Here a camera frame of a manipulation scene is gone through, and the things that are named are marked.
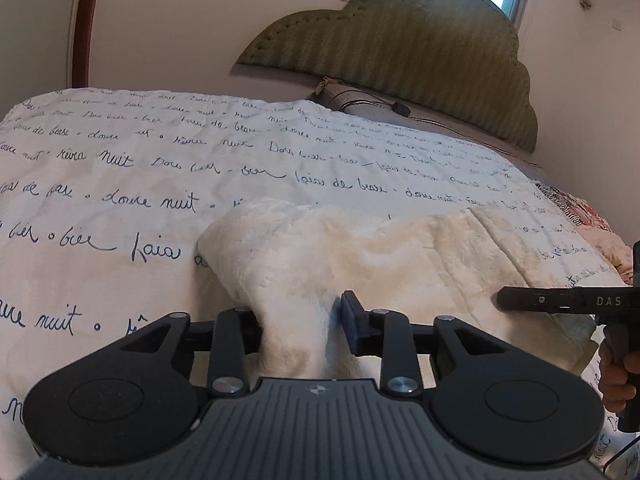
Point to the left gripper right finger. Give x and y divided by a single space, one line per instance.
389 336

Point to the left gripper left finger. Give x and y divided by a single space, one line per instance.
236 334

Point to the cream fleece pants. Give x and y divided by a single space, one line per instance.
290 264

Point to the person's right hand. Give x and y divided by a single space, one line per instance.
614 383

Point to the pink patterned blanket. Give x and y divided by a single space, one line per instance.
594 229

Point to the white script-print duvet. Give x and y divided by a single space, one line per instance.
104 195

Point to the small black device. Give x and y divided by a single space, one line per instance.
401 109

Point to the striped pillow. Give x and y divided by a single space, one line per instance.
347 99

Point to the olive green headboard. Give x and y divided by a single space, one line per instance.
456 57

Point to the white wall switch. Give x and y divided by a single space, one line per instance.
617 24

